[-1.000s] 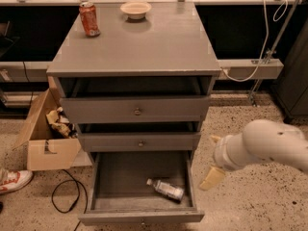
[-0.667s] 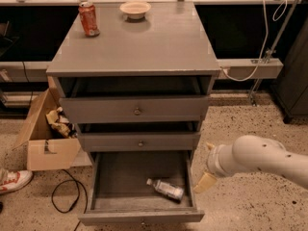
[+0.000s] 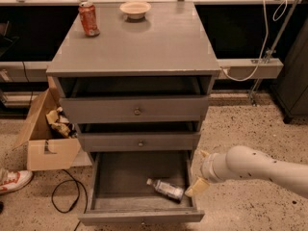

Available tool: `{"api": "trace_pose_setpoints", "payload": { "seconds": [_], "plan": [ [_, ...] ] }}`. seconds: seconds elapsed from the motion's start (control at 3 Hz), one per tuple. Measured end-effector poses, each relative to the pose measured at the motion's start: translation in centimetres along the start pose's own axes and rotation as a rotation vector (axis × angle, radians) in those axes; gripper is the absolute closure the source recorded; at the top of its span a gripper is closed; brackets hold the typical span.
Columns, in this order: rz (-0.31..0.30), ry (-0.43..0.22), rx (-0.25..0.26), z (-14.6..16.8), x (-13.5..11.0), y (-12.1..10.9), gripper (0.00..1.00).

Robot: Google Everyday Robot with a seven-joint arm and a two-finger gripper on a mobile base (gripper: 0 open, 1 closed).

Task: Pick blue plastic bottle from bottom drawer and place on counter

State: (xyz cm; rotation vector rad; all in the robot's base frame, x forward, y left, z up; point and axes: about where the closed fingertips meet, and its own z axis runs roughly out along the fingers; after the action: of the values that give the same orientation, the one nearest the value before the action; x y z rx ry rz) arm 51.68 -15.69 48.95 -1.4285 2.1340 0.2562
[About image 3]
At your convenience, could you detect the black floor cable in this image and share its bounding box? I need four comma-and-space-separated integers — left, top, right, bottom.
51, 168, 89, 231

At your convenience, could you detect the grey drawer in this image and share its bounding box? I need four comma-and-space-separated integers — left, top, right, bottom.
59, 77, 210, 124
78, 121, 200, 152
79, 151, 204, 225

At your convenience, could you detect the grey top drawer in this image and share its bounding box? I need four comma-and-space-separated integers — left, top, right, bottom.
59, 77, 210, 124

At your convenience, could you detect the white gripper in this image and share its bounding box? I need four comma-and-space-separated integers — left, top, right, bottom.
185, 150, 226, 197

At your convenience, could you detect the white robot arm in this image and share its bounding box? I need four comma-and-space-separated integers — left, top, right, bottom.
185, 145, 308, 198

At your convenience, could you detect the grey bottom drawer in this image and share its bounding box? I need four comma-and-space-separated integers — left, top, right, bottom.
79, 151, 204, 225

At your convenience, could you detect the cardboard box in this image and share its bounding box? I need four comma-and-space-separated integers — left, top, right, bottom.
13, 90, 80, 171

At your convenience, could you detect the white paper bowl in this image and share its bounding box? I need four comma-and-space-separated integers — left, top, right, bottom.
119, 1, 151, 19

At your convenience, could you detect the grey middle drawer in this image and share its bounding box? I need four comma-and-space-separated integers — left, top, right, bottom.
78, 121, 200, 152

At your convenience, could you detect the grey drawer cabinet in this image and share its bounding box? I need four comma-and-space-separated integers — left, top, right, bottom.
46, 1, 221, 162

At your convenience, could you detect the dark grey side cabinet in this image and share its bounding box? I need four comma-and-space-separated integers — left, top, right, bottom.
271, 19, 308, 123

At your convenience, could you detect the orange soda can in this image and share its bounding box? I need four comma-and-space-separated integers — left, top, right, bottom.
78, 1, 100, 37

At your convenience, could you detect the white and red sneaker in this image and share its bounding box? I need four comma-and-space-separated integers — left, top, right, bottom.
0, 168, 33, 194

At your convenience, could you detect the crumpled trash in box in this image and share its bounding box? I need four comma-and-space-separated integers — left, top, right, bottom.
46, 107, 77, 139

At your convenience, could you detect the clear plastic water bottle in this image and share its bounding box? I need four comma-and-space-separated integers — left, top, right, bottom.
146, 178, 184, 202

